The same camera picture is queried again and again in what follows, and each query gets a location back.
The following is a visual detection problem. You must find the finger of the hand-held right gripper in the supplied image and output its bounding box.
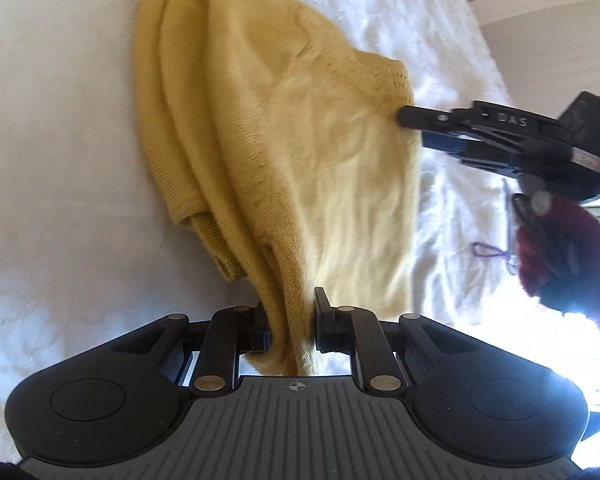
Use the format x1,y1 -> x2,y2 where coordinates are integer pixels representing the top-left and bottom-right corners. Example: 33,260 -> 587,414
419,131 -> 522,178
396,102 -> 482,134

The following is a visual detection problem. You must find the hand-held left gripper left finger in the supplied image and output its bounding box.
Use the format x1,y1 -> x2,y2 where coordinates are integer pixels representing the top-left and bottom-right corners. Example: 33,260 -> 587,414
111,304 -> 272,395

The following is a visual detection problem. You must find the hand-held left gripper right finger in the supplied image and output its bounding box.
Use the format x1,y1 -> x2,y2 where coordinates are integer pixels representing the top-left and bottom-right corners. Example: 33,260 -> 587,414
313,287 -> 477,394

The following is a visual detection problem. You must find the yellow knitted sweater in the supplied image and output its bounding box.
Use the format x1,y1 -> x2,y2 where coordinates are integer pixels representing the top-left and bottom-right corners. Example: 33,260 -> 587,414
134,0 -> 424,377

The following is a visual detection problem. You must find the white floral bedspread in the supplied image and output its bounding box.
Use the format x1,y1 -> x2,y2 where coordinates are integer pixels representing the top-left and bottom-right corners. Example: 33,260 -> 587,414
0,0 -> 600,463

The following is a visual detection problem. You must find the purple string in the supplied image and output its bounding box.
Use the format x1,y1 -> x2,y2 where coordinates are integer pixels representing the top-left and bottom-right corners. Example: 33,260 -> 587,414
471,241 -> 519,277

